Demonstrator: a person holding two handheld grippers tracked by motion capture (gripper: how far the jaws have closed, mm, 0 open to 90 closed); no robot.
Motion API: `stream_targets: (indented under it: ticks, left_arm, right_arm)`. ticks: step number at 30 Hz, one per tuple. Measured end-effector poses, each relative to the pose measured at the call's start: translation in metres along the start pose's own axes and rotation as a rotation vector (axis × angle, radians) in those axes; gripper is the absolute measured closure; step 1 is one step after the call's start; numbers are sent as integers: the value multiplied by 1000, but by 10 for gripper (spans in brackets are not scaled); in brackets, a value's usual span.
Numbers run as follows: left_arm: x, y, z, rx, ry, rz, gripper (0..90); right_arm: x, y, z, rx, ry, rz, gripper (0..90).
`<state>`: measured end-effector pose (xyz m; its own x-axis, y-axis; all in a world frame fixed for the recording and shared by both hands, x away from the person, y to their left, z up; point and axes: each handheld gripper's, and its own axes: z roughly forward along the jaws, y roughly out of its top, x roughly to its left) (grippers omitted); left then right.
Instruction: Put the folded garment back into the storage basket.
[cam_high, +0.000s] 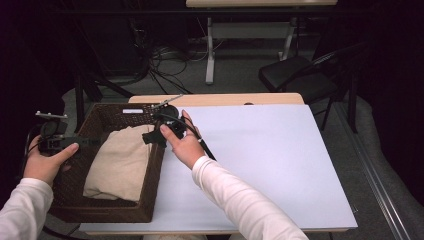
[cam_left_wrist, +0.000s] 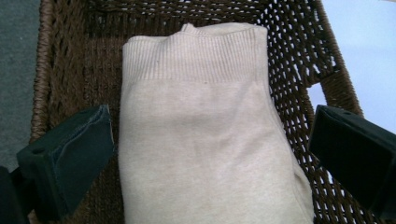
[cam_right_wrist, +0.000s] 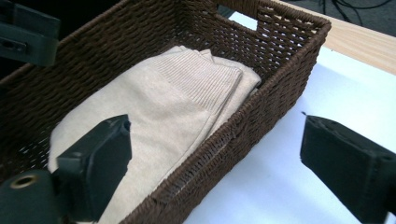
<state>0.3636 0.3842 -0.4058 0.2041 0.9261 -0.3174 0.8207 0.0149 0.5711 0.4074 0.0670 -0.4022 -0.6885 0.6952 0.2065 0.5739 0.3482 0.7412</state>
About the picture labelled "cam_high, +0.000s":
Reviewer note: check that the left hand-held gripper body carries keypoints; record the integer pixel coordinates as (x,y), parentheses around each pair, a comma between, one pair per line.
(53,136)

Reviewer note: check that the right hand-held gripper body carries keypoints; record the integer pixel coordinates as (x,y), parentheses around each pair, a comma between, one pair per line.
(171,115)

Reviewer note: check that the beige knitted sweater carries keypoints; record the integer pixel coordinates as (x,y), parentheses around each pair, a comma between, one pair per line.
(120,166)

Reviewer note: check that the brown woven basket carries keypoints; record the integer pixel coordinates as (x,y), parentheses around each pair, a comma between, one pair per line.
(100,213)

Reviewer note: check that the person's left hand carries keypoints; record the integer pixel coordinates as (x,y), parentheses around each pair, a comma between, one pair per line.
(43,165)

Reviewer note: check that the person's right hand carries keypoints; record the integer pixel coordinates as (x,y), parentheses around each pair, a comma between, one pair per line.
(186,146)

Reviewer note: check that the white basket label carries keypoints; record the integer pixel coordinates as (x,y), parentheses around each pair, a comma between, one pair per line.
(132,111)

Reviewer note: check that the black metal stand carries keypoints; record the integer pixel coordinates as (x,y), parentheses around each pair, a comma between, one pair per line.
(79,96)

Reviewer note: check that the white table sheet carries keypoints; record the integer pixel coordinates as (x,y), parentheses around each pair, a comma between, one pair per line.
(266,160)

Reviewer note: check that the white-legged desk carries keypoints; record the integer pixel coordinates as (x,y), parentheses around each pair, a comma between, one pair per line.
(246,30)

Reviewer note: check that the black folding chair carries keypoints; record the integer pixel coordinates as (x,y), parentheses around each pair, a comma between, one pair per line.
(300,80)

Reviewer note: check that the metal floor rail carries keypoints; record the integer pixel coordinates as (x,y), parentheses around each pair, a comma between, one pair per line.
(373,180)

